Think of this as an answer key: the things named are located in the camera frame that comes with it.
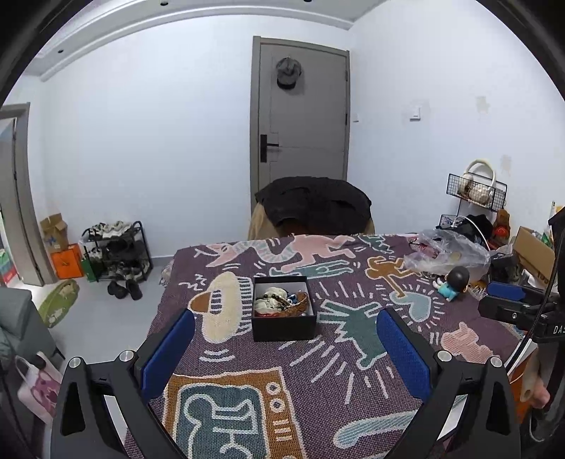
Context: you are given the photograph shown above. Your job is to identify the brown bead bracelet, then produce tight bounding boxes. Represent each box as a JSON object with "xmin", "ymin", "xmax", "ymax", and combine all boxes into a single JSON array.
[{"xmin": 265, "ymin": 291, "xmax": 311, "ymax": 317}]

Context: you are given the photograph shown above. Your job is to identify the person's right hand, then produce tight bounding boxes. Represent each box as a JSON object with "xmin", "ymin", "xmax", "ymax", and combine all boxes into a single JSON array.
[{"xmin": 522, "ymin": 348, "xmax": 552, "ymax": 409}]

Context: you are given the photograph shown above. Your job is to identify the grey sofa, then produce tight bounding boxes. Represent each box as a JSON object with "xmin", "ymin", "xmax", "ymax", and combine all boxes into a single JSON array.
[{"xmin": 0, "ymin": 287, "xmax": 59, "ymax": 369}]

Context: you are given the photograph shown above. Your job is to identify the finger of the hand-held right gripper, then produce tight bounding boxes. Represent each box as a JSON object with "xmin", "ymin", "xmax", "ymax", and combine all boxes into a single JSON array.
[{"xmin": 479, "ymin": 281, "xmax": 545, "ymax": 330}]

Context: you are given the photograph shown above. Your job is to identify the orange box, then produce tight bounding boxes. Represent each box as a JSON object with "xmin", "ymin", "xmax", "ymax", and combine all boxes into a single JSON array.
[{"xmin": 50, "ymin": 244, "xmax": 84, "ymax": 280}]

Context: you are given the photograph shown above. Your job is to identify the grey door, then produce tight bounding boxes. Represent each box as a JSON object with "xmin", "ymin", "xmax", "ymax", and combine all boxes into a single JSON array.
[{"xmin": 249, "ymin": 36, "xmax": 351, "ymax": 213}]

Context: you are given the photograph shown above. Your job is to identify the brown stuffed toy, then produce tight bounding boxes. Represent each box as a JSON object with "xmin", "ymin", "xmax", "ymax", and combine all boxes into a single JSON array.
[{"xmin": 492, "ymin": 209, "xmax": 513, "ymax": 240}]

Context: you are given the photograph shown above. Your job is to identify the group of shoes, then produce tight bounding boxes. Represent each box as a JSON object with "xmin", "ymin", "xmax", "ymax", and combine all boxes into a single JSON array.
[{"xmin": 83, "ymin": 221, "xmax": 144, "ymax": 279}]

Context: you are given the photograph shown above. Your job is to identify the green paper bag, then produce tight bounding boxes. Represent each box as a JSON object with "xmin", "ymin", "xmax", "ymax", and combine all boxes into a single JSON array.
[{"xmin": 82, "ymin": 251, "xmax": 100, "ymax": 283}]

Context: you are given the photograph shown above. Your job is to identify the brown cardboard box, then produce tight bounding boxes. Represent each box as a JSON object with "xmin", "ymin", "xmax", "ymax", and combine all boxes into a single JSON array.
[{"xmin": 41, "ymin": 214, "xmax": 70, "ymax": 253}]

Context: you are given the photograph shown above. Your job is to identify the tan chair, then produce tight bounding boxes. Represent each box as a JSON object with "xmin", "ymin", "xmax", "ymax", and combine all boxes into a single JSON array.
[{"xmin": 247, "ymin": 204, "xmax": 376, "ymax": 241}]

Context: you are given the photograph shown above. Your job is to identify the grey door frame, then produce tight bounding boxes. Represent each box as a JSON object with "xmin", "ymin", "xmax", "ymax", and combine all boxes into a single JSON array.
[{"xmin": 0, "ymin": 103, "xmax": 46, "ymax": 287}]

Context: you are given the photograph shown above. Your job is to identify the black wire rack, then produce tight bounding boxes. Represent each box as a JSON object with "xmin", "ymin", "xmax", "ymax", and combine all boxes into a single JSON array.
[{"xmin": 440, "ymin": 173, "xmax": 508, "ymax": 231}]

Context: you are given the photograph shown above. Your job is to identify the white and pink tote bag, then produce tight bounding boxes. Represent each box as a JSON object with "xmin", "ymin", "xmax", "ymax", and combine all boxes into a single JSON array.
[{"xmin": 15, "ymin": 353, "xmax": 63, "ymax": 425}]

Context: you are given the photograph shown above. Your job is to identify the clear plastic bag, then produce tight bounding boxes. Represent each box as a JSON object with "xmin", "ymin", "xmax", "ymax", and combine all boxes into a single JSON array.
[{"xmin": 404, "ymin": 228, "xmax": 492, "ymax": 281}]

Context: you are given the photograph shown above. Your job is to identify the black-haired figurine in blue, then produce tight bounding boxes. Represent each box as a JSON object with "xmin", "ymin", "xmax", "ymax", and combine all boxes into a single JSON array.
[{"xmin": 433, "ymin": 266, "xmax": 471, "ymax": 302}]

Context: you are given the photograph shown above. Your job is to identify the large open cardboard box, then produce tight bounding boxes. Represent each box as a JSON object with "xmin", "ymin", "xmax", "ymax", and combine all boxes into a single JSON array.
[{"xmin": 512, "ymin": 226, "xmax": 556, "ymax": 287}]

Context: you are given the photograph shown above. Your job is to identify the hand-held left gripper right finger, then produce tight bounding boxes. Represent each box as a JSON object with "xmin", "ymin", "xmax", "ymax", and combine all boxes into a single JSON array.
[{"xmin": 375, "ymin": 306, "xmax": 522, "ymax": 459}]

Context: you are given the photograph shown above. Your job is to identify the black shoe rack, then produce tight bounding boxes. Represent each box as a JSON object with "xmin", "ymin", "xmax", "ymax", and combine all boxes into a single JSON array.
[{"xmin": 82, "ymin": 221, "xmax": 154, "ymax": 282}]

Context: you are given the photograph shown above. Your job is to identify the white headphones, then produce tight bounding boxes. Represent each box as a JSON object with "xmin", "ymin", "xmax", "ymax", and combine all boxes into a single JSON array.
[{"xmin": 458, "ymin": 160, "xmax": 499, "ymax": 204}]

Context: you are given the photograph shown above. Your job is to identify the black jacket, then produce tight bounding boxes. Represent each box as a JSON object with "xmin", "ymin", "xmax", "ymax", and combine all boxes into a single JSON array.
[{"xmin": 255, "ymin": 175, "xmax": 372, "ymax": 236}]

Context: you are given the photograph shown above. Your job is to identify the white hoop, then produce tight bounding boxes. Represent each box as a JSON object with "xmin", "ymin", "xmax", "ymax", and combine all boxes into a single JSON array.
[{"xmin": 454, "ymin": 215, "xmax": 492, "ymax": 250}]

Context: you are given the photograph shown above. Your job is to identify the black door handle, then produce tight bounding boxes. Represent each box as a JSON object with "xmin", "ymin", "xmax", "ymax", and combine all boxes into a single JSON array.
[{"xmin": 260, "ymin": 133, "xmax": 280, "ymax": 163}]

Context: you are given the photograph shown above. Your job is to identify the grey cap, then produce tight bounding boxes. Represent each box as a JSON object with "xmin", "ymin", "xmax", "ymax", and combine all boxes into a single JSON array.
[{"xmin": 275, "ymin": 56, "xmax": 303, "ymax": 90}]

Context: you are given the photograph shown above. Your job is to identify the pile of bead jewelry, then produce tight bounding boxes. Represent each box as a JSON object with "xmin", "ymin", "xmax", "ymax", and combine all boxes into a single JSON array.
[{"xmin": 254, "ymin": 286, "xmax": 312, "ymax": 317}]

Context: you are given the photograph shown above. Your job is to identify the black jewelry box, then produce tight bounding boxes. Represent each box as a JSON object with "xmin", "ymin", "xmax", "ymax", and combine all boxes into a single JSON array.
[{"xmin": 251, "ymin": 275, "xmax": 317, "ymax": 342}]

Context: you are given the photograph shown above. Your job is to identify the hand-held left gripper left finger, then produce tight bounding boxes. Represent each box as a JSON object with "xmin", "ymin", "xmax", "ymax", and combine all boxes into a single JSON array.
[{"xmin": 49, "ymin": 309, "xmax": 197, "ymax": 459}]

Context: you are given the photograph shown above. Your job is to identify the black bag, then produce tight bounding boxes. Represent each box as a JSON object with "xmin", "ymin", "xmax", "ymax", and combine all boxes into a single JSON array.
[{"xmin": 454, "ymin": 215, "xmax": 494, "ymax": 243}]

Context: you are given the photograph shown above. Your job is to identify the green oval floor mat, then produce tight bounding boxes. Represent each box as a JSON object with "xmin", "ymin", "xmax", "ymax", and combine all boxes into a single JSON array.
[{"xmin": 37, "ymin": 279, "xmax": 81, "ymax": 328}]

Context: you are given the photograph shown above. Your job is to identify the purple printed blanket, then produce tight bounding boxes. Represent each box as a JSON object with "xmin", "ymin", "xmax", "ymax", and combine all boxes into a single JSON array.
[{"xmin": 126, "ymin": 233, "xmax": 537, "ymax": 459}]

